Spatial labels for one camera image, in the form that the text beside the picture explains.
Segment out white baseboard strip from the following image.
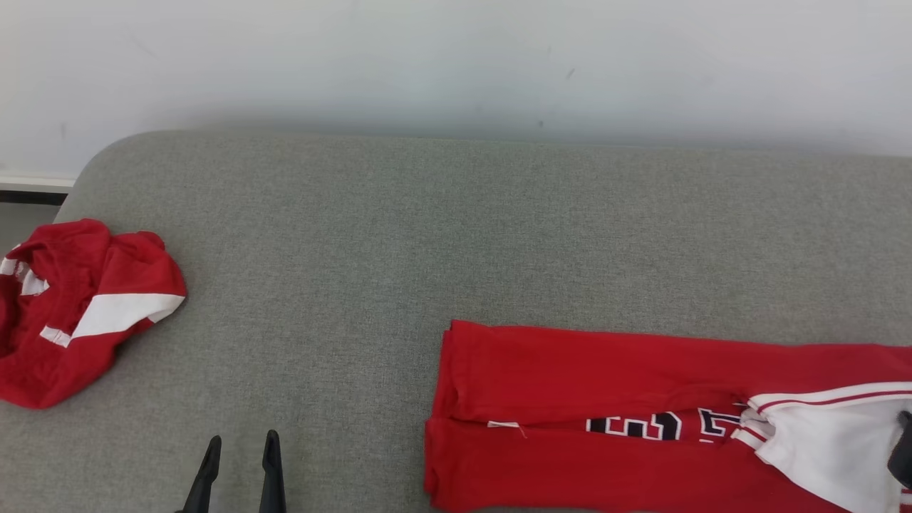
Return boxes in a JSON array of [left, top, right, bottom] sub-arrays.
[[0, 174, 76, 194]]

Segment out red shorts with white stripe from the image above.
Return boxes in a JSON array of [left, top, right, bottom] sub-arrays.
[[0, 219, 187, 410]]

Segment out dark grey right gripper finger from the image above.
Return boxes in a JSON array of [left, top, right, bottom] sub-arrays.
[[887, 410, 912, 489]]

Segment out red basketball jersey white trim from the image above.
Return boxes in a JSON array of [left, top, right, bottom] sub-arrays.
[[423, 320, 912, 513]]

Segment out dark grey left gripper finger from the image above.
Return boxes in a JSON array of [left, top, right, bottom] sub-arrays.
[[176, 435, 222, 513], [259, 430, 287, 513]]

